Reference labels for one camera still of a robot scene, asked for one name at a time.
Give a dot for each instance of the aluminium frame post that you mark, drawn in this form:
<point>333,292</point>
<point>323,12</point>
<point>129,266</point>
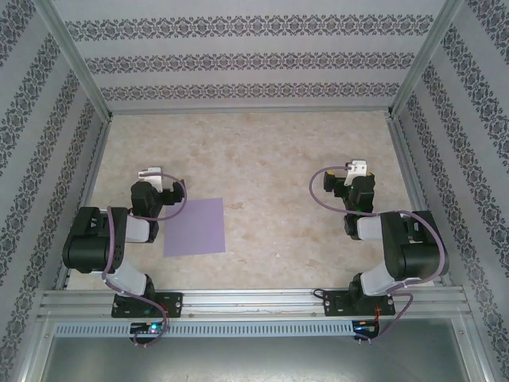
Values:
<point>422,59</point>
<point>76,59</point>

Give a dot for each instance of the aluminium side rail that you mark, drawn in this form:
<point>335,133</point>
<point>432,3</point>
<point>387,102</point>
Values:
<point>85,199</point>
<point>417,199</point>

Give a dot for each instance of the grey metal sheet panel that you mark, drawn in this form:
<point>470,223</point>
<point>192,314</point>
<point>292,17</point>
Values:
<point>254,362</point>

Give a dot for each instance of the long aluminium mounting rail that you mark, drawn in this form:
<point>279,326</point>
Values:
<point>254,304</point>

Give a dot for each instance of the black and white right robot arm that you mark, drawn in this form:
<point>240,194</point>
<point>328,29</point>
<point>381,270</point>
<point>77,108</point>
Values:
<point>417,254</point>

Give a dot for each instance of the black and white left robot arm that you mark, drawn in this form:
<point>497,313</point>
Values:
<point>87,242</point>

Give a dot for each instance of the thin aluminium wall-foot rail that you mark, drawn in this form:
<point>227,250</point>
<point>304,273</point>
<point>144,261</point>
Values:
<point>250,111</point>

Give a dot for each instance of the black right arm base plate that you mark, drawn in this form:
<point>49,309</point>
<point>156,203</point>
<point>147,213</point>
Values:
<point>334,304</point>

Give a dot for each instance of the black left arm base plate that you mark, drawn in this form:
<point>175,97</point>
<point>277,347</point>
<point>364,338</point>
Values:
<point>175,304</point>

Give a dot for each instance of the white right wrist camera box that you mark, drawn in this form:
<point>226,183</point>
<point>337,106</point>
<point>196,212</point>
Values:
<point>358,167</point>

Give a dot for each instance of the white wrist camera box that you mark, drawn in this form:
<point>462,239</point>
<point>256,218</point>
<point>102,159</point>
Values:
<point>150,172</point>
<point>358,167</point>

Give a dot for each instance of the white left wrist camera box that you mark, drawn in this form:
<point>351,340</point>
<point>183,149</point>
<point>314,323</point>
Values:
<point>150,172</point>

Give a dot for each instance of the purple paper sheet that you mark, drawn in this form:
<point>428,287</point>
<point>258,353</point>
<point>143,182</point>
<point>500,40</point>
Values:
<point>195,227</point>

